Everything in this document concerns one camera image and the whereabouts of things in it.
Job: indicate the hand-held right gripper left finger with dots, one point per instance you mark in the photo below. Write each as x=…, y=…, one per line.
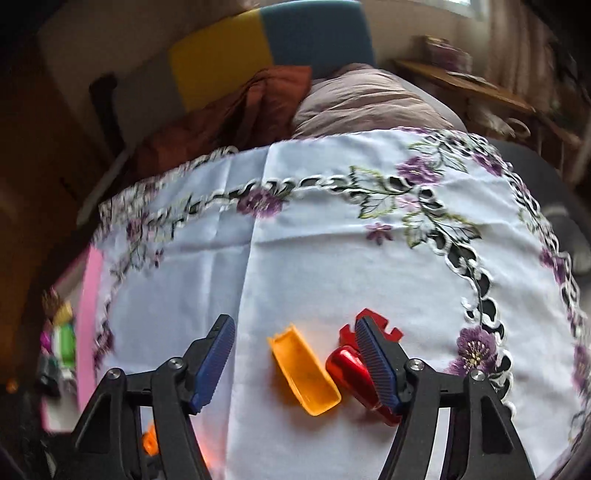
x=212, y=364

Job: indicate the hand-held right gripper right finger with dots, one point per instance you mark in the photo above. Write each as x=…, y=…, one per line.
x=376, y=364

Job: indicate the pink box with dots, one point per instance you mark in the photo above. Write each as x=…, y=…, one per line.
x=90, y=323

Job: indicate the red flat notched plastic piece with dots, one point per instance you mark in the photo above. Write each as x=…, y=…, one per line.
x=347, y=332

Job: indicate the orange plastic case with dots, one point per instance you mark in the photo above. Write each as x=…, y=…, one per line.
x=304, y=374

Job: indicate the white floral embroidered tablecloth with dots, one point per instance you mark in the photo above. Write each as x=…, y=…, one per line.
x=300, y=277

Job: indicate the rust brown quilted jacket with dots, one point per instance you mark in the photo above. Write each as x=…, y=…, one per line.
x=240, y=120

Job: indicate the wooden side desk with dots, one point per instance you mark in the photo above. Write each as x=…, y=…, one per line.
x=461, y=83

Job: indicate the dark flat object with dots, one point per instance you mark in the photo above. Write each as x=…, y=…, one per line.
x=473, y=78

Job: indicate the purple patterned box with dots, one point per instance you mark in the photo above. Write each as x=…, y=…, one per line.
x=448, y=53

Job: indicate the yellow and blue backed chair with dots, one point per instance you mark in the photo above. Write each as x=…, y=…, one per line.
x=318, y=37

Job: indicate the beige curtain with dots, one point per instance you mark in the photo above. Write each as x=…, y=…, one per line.
x=517, y=46

